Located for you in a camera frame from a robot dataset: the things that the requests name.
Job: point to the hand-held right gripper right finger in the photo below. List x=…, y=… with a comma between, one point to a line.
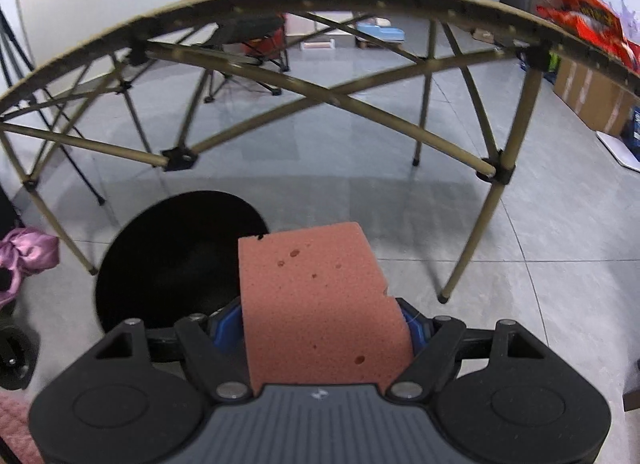
x=417, y=331

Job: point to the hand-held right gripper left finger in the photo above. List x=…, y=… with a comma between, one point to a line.
x=227, y=329

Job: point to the pink sponge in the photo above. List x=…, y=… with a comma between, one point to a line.
x=310, y=304

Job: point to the black trash bin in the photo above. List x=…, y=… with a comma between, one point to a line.
x=165, y=264

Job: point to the pink satin scrunchie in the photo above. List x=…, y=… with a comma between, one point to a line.
x=30, y=249

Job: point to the black tripod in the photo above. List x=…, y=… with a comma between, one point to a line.
x=100, y=199

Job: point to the pink fuzzy blanket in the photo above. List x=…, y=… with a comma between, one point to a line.
x=15, y=424

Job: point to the white bathroom scale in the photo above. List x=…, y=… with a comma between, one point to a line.
x=622, y=151

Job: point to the red plastic basin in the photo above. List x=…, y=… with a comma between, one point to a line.
x=270, y=44

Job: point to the large cardboard box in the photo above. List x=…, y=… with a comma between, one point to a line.
x=595, y=94

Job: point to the small wooden block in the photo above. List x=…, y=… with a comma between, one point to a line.
x=317, y=45

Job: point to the blue and white bag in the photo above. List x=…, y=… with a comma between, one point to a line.
x=634, y=126

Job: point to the blue floor tray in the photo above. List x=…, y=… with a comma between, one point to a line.
x=382, y=33

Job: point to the green plastic bag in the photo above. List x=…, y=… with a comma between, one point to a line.
x=552, y=61

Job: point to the black folding chair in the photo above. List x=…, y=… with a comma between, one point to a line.
x=255, y=26

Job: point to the red snack bag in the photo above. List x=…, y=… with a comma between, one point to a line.
x=585, y=9

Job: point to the purple coral decoration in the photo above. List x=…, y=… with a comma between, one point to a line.
x=631, y=14

